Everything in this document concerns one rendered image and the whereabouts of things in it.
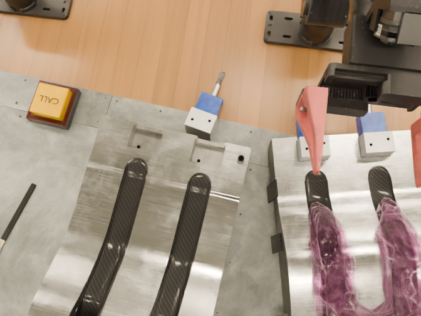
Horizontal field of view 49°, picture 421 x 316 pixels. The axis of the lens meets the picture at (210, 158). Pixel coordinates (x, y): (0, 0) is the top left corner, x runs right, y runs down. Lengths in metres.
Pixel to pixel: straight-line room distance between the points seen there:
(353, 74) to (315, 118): 0.06
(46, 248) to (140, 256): 0.20
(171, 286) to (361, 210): 0.33
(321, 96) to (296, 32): 0.53
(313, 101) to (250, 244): 0.44
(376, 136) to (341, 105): 0.34
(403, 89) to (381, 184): 0.40
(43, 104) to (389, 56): 0.64
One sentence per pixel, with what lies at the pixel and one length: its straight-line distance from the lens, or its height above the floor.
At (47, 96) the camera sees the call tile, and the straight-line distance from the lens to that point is 0.91.
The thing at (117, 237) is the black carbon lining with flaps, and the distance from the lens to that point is 0.77.
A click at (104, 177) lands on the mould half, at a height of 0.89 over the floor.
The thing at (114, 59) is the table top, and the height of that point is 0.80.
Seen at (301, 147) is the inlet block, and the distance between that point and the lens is 0.78.
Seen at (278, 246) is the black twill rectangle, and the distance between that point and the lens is 0.78.
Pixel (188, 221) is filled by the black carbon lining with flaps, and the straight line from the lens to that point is 0.75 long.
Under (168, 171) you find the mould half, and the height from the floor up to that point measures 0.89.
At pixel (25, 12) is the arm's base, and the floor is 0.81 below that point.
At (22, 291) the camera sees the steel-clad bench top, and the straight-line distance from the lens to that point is 0.89.
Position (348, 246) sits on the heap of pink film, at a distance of 0.76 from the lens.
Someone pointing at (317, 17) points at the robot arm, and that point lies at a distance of 0.84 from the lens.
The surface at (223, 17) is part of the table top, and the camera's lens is 0.97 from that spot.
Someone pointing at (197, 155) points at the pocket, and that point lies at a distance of 0.79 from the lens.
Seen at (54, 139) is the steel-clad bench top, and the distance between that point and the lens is 0.92.
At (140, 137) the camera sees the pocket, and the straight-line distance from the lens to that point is 0.81.
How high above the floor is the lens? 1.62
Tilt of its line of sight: 75 degrees down
